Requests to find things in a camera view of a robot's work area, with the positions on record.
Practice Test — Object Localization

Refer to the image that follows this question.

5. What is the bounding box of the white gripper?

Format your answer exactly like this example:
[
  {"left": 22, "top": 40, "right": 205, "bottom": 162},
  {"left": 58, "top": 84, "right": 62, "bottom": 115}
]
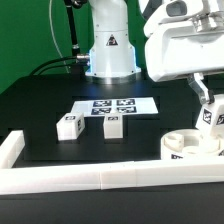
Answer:
[{"left": 144, "top": 0, "right": 224, "bottom": 105}]

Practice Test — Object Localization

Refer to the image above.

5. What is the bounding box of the white round stool seat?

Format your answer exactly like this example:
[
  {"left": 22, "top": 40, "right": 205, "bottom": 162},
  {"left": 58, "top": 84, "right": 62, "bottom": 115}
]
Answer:
[{"left": 160, "top": 129, "right": 224, "bottom": 160}]

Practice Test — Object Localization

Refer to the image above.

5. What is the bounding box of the white marker tag sheet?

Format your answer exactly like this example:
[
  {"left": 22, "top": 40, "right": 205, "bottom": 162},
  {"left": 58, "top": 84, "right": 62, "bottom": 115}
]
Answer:
[{"left": 71, "top": 97, "right": 158, "bottom": 117}]

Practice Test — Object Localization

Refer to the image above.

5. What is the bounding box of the white U-shaped fence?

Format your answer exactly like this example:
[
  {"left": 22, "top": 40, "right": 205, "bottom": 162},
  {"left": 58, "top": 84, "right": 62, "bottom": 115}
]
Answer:
[{"left": 0, "top": 130, "right": 224, "bottom": 195}]

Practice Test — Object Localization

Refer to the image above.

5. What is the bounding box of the black cable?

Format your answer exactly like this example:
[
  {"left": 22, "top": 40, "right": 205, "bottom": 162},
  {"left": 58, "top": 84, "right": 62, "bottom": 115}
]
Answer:
[
  {"left": 28, "top": 55, "right": 90, "bottom": 76},
  {"left": 38, "top": 62, "right": 88, "bottom": 76}
]

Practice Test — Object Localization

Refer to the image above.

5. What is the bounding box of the white cable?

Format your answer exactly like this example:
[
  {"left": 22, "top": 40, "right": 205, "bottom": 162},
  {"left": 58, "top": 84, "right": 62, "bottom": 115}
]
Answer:
[{"left": 48, "top": 0, "right": 71, "bottom": 74}]

